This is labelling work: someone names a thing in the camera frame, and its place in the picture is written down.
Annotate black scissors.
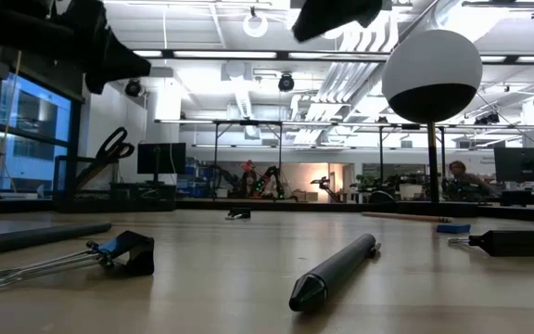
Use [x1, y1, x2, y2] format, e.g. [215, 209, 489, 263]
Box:
[74, 126, 136, 191]

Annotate black pen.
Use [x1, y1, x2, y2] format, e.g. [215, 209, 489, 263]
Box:
[0, 221, 113, 259]
[287, 233, 382, 313]

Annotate white ring light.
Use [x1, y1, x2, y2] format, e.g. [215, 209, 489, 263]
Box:
[242, 12, 270, 39]

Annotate black background frame stand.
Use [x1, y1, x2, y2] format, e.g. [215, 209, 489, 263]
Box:
[210, 119, 286, 200]

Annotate black computer monitor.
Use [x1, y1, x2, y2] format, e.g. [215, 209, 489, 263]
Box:
[136, 142, 187, 185]
[493, 147, 534, 184]

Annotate black ceiling spotlight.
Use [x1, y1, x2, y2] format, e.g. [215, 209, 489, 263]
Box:
[123, 78, 144, 98]
[277, 72, 296, 93]

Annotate long ceiling light strip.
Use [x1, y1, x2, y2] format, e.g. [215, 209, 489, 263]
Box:
[130, 47, 391, 63]

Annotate black aluminium table frame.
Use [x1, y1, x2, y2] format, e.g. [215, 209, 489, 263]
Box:
[0, 197, 534, 224]

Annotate large window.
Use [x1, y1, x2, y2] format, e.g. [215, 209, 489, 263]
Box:
[0, 73, 72, 196]

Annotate black mesh desk organizer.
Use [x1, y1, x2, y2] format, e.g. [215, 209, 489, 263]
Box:
[53, 155, 178, 212]

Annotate natural wood pencil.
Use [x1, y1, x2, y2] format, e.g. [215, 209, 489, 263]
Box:
[361, 212, 453, 224]

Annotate person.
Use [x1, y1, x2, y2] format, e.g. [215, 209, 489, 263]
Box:
[447, 160, 495, 200]

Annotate white globe table lamp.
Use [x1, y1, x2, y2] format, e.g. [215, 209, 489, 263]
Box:
[381, 29, 484, 205]

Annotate left arm's black gripper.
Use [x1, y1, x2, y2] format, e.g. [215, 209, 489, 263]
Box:
[56, 0, 152, 96]

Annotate blue eraser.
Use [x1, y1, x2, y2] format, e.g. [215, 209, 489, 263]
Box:
[436, 223, 472, 235]

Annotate yellow cable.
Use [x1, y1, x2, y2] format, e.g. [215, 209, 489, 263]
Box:
[0, 44, 23, 200]

